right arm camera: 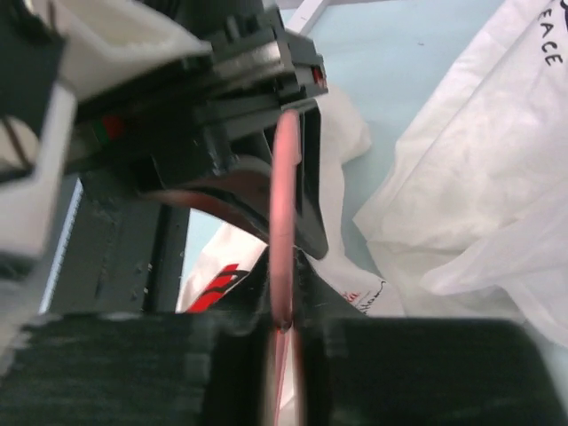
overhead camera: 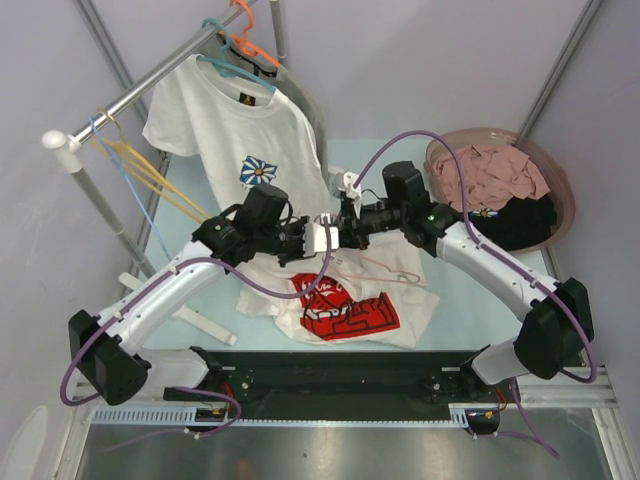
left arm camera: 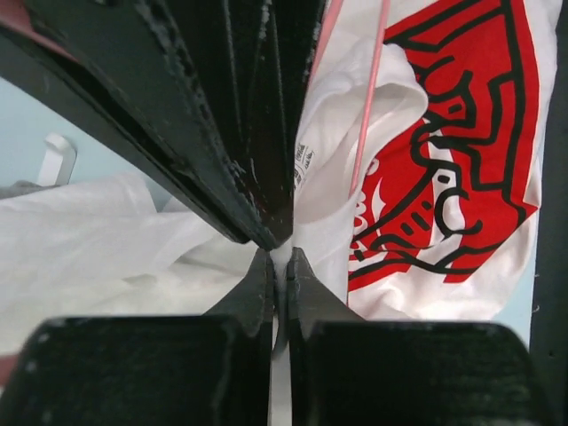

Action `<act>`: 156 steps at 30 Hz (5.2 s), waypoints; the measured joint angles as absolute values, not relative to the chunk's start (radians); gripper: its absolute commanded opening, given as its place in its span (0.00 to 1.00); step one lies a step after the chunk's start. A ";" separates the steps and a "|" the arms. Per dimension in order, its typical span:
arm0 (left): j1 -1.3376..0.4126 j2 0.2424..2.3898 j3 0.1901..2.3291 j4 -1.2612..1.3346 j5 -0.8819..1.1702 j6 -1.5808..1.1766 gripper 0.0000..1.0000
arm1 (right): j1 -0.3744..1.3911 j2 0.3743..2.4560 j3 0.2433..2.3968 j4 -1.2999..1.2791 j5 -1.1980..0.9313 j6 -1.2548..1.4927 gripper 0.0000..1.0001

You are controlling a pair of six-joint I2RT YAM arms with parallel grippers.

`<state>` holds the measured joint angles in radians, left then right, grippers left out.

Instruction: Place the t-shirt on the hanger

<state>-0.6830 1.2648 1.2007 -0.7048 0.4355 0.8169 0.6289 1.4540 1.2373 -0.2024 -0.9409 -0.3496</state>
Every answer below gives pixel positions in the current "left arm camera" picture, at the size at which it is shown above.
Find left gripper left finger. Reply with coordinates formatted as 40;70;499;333
1;250;274;425

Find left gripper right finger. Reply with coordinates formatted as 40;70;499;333
287;249;554;425

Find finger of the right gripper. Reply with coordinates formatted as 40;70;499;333
1;1;275;249
169;1;325;247

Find pink wire hanger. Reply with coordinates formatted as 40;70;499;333
310;0;391;196

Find white red coca-cola t shirt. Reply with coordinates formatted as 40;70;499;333
292;1;562;321

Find white daisy t shirt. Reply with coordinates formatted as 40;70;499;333
1;174;256;354

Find white rack foot rear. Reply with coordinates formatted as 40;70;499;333
36;133;76;186

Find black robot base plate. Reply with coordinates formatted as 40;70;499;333
530;52;568;400

